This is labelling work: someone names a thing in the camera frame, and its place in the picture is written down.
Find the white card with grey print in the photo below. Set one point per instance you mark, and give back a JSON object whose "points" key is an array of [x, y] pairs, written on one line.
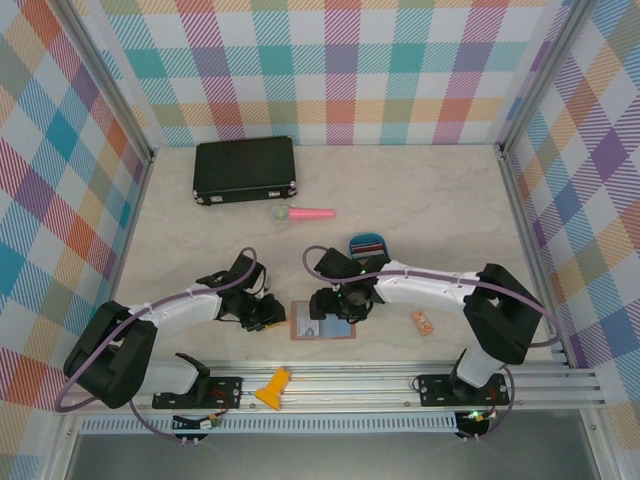
{"points": [[302, 322]]}

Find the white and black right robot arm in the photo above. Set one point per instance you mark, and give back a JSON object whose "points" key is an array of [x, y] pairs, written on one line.
{"points": [[425, 292]]}

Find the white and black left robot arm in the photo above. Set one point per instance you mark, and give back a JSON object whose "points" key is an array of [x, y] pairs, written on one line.
{"points": [[175, 312]]}

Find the dark red card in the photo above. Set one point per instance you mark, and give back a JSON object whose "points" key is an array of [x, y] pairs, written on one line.
{"points": [[369, 248]]}

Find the blue oval card tray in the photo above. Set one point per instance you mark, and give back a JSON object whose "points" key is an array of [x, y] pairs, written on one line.
{"points": [[367, 236]]}

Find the small orange printed card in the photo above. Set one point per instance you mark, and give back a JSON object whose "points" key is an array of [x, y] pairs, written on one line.
{"points": [[422, 321]]}

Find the yellow spare gripper finger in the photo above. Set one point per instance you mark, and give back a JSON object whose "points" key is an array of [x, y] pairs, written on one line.
{"points": [[274, 390]]}

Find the pink toy microphone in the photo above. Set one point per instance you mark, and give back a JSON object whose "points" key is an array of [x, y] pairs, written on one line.
{"points": [[305, 214]]}

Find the black hard case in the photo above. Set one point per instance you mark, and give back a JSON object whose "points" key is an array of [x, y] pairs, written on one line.
{"points": [[245, 165]]}

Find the grey metal panel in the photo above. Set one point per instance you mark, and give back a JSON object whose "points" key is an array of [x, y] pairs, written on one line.
{"points": [[325, 457]]}

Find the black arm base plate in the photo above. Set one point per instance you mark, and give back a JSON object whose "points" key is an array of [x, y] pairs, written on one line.
{"points": [[435, 390], [227, 390]]}

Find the aluminium mounting rail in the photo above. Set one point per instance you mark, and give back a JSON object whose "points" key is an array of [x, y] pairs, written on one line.
{"points": [[350, 385]]}

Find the aluminium table edge rail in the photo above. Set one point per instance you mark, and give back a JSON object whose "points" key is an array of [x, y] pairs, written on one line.
{"points": [[137, 205], [531, 250]]}

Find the aluminium frame post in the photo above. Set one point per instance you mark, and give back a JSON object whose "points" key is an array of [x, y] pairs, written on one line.
{"points": [[541, 80], [108, 80]]}

